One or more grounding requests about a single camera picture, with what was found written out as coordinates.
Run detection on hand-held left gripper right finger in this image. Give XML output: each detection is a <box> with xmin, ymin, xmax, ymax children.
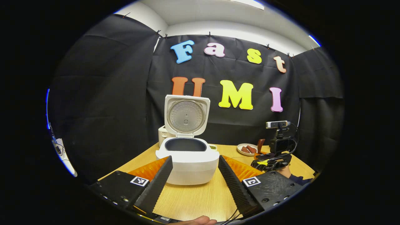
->
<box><xmin>218</xmin><ymin>155</ymin><xmax>305</xmax><ymax>218</ymax></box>

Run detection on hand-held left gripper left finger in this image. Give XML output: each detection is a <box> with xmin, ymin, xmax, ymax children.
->
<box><xmin>87</xmin><ymin>156</ymin><xmax>173</xmax><ymax>216</ymax></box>

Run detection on white rice cooker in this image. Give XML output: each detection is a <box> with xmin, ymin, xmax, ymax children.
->
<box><xmin>155</xmin><ymin>95</ymin><xmax>220</xmax><ymax>185</ymax></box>

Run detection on white round plate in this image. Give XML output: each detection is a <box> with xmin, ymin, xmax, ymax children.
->
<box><xmin>237</xmin><ymin>143</ymin><xmax>259</xmax><ymax>156</ymax></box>

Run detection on white toaster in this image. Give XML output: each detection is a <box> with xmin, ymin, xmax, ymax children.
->
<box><xmin>158</xmin><ymin>125</ymin><xmax>169</xmax><ymax>147</ymax></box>

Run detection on white device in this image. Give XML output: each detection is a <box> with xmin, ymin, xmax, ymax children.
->
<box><xmin>50</xmin><ymin>123</ymin><xmax>78</xmax><ymax>178</ymax></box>

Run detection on black backdrop cloth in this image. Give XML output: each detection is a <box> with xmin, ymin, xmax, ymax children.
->
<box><xmin>47</xmin><ymin>14</ymin><xmax>346</xmax><ymax>182</ymax></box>

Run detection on large ceiling light panel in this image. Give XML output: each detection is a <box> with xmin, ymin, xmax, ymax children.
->
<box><xmin>230</xmin><ymin>0</ymin><xmax>264</xmax><ymax>10</ymax></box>

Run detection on right gripper black cables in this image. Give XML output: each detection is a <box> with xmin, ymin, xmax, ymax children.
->
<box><xmin>280</xmin><ymin>122</ymin><xmax>299</xmax><ymax>161</ymax></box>

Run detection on gripper black cables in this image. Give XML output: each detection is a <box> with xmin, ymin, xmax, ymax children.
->
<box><xmin>280</xmin><ymin>122</ymin><xmax>299</xmax><ymax>161</ymax></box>
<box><xmin>219</xmin><ymin>208</ymin><xmax>242</xmax><ymax>225</ymax></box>

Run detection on left gripper black cables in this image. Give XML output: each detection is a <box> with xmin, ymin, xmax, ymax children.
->
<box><xmin>219</xmin><ymin>208</ymin><xmax>242</xmax><ymax>225</ymax></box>

